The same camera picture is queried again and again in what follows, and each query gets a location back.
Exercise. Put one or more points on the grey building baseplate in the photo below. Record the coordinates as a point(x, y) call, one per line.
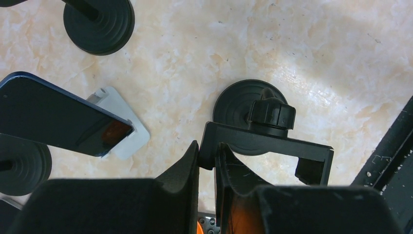
point(208, 223)

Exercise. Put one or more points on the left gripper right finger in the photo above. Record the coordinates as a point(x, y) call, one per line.
point(247, 204)

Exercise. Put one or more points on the black phone stand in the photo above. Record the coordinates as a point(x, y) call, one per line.
point(23, 165)
point(252, 117)
point(99, 27)

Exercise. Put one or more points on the black phone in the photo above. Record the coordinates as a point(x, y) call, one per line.
point(34, 109)
point(9, 209)

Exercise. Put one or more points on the white plastic phone holder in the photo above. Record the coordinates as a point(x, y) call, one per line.
point(127, 138)

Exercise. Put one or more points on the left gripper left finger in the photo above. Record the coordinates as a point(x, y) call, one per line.
point(167, 204)

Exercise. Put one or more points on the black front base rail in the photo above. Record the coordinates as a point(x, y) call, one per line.
point(389, 169)

